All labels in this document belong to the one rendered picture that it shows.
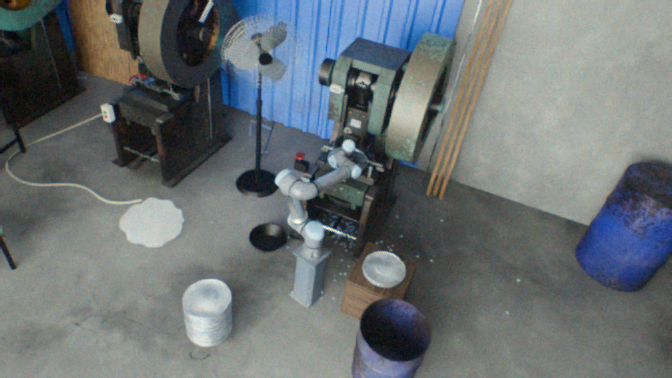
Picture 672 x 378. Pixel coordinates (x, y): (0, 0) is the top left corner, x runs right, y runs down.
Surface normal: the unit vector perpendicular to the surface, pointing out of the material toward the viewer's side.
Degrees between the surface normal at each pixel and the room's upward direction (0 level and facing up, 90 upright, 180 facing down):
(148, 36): 79
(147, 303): 0
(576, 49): 90
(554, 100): 90
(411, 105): 67
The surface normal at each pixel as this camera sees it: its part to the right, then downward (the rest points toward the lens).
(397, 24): -0.38, 0.56
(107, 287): 0.12, -0.76
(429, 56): -0.06, -0.44
